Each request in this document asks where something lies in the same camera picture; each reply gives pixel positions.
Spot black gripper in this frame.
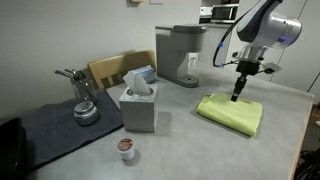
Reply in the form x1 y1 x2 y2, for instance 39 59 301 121
231 60 260 102

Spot yellow-green towel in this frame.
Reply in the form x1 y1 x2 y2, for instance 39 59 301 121
197 92 263 136

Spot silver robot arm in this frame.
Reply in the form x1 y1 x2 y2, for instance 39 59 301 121
231 0 302 102

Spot microwave oven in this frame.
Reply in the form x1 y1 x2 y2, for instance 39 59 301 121
211 4 238 23

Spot grey coffee machine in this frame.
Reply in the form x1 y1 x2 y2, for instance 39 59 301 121
155 25 206 88

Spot blue face mask pack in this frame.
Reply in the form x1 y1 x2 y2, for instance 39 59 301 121
132 66 155 83

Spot white tissue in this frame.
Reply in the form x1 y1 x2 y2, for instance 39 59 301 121
123 71 150 96

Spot grey tissue box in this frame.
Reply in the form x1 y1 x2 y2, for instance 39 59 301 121
119 85 158 133

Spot coffee pod cup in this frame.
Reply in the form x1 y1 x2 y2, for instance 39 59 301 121
117 138 134 161

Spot wooden chair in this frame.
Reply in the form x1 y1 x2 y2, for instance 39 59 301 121
87 50 156 89

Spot glass jar with utensils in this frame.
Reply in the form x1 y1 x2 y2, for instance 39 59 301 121
54 69 98 104

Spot round metal tin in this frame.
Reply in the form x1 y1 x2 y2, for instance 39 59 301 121
74 101 100 126

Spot dark blue cloth mat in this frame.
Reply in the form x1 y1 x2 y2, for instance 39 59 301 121
21 90 123 169

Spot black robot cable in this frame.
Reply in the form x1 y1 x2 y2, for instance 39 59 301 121
212 9 254 69

